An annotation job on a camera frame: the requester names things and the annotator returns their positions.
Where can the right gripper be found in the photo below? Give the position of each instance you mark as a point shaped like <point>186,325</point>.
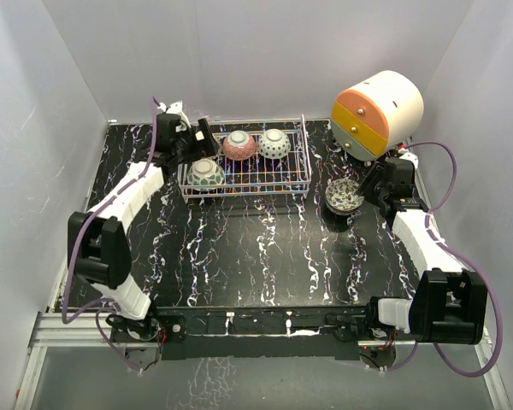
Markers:
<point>374,175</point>

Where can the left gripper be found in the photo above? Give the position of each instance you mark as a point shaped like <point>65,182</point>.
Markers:
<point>207,144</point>

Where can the red dotted pink bowl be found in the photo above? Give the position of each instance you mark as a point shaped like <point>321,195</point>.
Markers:
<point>342,194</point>

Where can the green leaf bowl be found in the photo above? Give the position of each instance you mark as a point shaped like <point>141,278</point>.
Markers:
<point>205,175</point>

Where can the red lattice blue-inside bowl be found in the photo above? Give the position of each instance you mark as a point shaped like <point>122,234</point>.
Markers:
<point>343,213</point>

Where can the white wire dish rack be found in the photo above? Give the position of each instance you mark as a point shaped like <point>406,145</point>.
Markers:
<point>257,175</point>

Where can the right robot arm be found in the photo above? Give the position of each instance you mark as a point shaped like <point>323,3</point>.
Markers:
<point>449,305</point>

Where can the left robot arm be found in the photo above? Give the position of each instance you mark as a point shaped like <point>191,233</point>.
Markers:
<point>98,250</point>

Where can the pink floral bowl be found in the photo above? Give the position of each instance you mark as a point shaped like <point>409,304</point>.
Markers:
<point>239,146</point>

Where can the round drawer cabinet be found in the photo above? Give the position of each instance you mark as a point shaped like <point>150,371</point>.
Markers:
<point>375,115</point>

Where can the white diamond pattern bowl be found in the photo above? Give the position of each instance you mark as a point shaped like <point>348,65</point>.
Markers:
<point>274,144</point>

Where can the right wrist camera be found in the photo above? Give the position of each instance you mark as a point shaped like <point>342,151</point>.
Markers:
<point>407,155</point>

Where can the black base frame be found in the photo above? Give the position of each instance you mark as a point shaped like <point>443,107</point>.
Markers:
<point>254,332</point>

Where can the aluminium rail frame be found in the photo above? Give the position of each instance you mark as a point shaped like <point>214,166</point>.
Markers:
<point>449,305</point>

